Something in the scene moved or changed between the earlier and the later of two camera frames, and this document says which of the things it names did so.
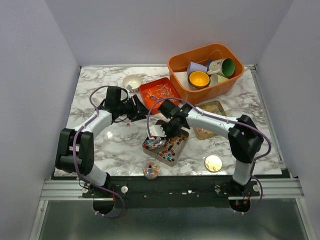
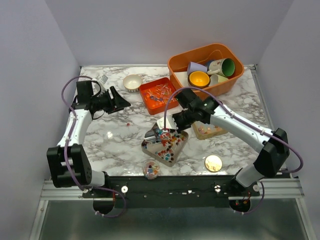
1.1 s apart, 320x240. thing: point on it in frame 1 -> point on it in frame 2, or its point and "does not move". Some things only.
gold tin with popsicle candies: x=214 y=107 -> x=205 y=131
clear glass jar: x=151 y=168 does not move
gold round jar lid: x=213 y=163 does not move
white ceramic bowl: x=134 y=81 does not move
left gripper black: x=139 y=111 -> x=119 y=102
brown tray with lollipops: x=164 y=149 does not move
